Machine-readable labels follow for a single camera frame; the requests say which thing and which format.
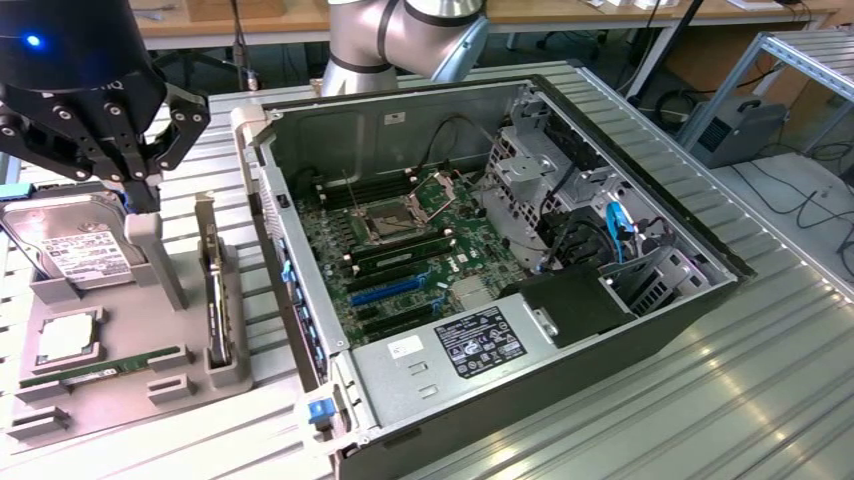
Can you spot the thin metal locking lever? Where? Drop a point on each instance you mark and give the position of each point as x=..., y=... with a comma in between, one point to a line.
x=352, y=192

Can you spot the aluminium slat table frame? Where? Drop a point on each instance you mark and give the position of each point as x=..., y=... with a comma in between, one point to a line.
x=800, y=55

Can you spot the long black expansion slot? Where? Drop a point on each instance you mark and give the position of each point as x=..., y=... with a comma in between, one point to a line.
x=400, y=311
x=380, y=279
x=400, y=325

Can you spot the open black PC case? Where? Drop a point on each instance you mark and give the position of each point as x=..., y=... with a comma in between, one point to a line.
x=567, y=400

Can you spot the grey printed parts rack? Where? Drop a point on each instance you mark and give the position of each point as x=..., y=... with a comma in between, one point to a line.
x=133, y=340

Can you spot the graphics card with metal bracket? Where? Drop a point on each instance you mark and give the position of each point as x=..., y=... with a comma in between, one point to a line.
x=214, y=280

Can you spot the silver finned chipset heatsink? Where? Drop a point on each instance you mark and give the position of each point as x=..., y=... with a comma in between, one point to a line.
x=472, y=294

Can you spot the seated RAM stick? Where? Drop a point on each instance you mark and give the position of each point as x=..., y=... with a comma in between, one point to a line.
x=400, y=252

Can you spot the black plastic shroud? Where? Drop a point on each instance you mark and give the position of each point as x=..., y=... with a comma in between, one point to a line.
x=573, y=305

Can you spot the silver drive cage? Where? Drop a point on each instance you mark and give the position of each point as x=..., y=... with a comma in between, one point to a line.
x=527, y=170

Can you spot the silver hard disk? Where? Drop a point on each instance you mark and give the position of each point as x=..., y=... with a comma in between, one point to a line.
x=73, y=235

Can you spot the silver CPU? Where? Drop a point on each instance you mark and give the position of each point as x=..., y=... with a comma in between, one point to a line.
x=65, y=337

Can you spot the grey power supply unit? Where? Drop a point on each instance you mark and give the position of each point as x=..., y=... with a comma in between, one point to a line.
x=393, y=390

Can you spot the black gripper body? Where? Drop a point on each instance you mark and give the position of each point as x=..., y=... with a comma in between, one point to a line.
x=73, y=60

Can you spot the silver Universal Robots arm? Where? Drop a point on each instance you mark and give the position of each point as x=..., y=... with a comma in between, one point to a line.
x=360, y=45

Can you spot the blue expansion slot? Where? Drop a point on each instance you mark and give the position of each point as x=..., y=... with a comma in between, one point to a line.
x=389, y=291

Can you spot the green Dell motherboard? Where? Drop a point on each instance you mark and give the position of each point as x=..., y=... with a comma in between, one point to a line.
x=469, y=235

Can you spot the black slanted pole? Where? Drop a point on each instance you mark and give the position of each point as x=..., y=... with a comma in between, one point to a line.
x=683, y=22

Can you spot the blue case latch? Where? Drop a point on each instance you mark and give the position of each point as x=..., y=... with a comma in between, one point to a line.
x=320, y=410

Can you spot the metal socket cover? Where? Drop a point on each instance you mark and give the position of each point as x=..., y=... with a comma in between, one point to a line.
x=435, y=196

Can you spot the CPU socket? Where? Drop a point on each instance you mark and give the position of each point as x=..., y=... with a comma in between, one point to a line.
x=389, y=225

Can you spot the green loose RAM stick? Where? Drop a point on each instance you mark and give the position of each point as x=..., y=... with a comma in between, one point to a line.
x=100, y=369

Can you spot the perforated silver disk bay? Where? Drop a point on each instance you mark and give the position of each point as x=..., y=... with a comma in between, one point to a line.
x=653, y=292

